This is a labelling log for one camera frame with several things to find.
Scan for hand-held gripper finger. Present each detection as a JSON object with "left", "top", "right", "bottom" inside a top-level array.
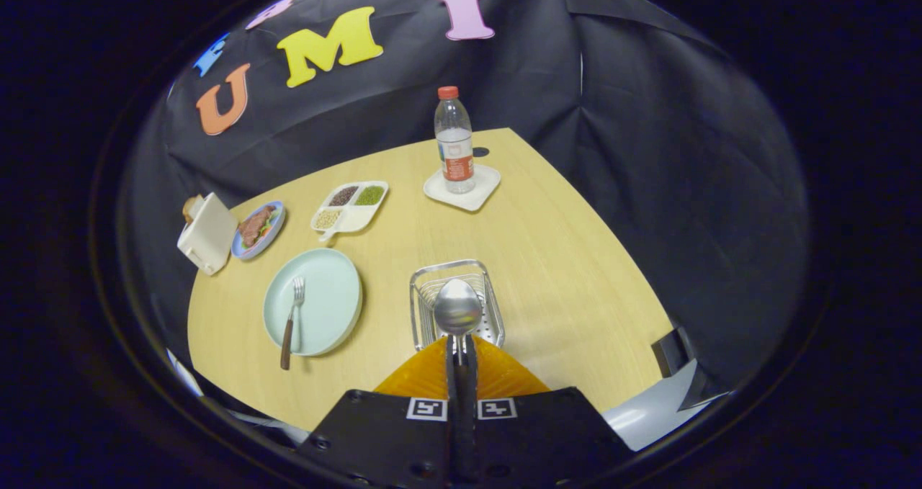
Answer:
[
  {"left": 294, "top": 334, "right": 462, "bottom": 489},
  {"left": 462, "top": 334, "right": 635, "bottom": 489}
]

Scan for metal spoon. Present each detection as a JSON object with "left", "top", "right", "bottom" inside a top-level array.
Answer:
[{"left": 433, "top": 278, "right": 483, "bottom": 378}]

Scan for fork with wooden handle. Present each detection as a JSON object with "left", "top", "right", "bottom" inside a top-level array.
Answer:
[{"left": 279, "top": 277, "right": 306, "bottom": 371}]

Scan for clear cutlery basket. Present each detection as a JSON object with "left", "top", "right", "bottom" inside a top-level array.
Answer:
[{"left": 409, "top": 259, "right": 506, "bottom": 353}]

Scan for light green plate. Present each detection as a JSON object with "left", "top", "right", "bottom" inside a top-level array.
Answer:
[{"left": 263, "top": 248, "right": 363, "bottom": 357}]

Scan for dark grey chair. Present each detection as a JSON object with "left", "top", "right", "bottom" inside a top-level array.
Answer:
[{"left": 650, "top": 327, "right": 697, "bottom": 379}]

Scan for white divided dish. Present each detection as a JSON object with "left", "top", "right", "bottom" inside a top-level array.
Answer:
[{"left": 310, "top": 180, "right": 390, "bottom": 243}]

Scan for white square coaster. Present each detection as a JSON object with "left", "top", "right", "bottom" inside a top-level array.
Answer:
[{"left": 423, "top": 163, "right": 501, "bottom": 212}]

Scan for small blue plate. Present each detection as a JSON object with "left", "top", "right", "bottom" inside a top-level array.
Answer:
[{"left": 230, "top": 200, "right": 287, "bottom": 261}]

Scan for clear bottle with red cap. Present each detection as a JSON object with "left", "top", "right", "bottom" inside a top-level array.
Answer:
[{"left": 434, "top": 86, "right": 477, "bottom": 194}]

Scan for meat with green salad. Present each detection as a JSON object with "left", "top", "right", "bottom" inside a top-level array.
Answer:
[{"left": 238, "top": 205, "right": 278, "bottom": 248}]

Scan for black backdrop cloth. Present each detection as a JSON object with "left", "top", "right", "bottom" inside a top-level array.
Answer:
[{"left": 119, "top": 0, "right": 807, "bottom": 403}]

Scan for white toaster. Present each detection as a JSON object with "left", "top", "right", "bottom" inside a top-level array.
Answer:
[{"left": 177, "top": 192, "right": 239, "bottom": 276}]

